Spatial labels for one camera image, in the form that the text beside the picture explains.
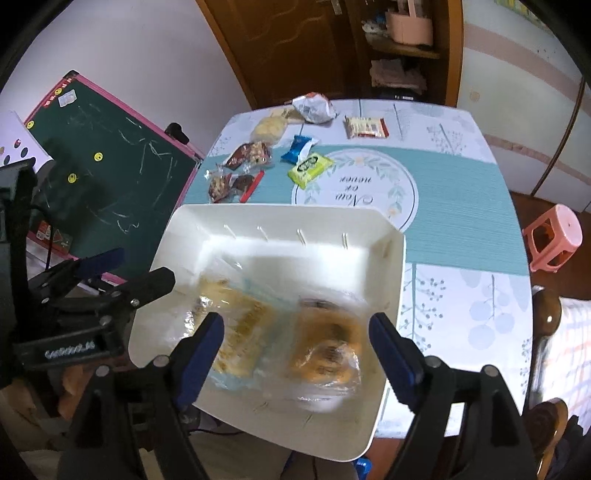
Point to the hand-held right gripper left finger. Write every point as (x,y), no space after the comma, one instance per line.
(208,350)

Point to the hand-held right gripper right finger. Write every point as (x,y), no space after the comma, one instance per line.
(390,353)

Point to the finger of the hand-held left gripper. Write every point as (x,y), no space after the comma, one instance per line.
(99,263)
(152,281)

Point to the clear cracker packet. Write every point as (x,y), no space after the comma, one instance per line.
(244,323)

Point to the clear round cake packet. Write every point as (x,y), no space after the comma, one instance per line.
(323,344)

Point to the clear red-strip nut packet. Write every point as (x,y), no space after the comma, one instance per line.
(228,184)

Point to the white plastic bin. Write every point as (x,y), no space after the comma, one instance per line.
(286,244)

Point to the bag of assorted snacks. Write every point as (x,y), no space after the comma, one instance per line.
(248,154)

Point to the yellow pastry packet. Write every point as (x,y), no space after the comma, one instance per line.
(268,130)

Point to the yellow green snack packet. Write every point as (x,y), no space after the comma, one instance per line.
(310,168)

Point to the blue candy packet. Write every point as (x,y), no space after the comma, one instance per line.
(298,147)

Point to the beige bread packet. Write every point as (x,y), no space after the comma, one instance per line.
(282,114)

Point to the red white snack packet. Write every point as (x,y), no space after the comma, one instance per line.
(367,127)

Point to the white wrapper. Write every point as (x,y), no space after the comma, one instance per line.
(314,108)

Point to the black chalkboard knob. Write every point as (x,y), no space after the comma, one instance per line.
(178,132)

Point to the white paper sheet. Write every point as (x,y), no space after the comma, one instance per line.
(14,134)

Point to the wooden chair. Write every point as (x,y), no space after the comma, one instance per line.
(548,318)

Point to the teal floral tablecloth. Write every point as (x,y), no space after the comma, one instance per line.
(461,207)

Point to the striped blanket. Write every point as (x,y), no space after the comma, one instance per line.
(577,346)

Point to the wooden door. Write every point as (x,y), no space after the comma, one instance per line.
(286,46)

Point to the folded pink cloth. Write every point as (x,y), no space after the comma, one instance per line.
(397,74)

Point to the white sliding wardrobe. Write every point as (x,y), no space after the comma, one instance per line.
(517,92)

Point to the wooden shelf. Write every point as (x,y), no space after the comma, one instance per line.
(443,55)

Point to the pink plastic basket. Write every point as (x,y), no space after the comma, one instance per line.
(408,25)

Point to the green chalkboard pink frame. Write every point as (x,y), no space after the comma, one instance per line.
(115,161)

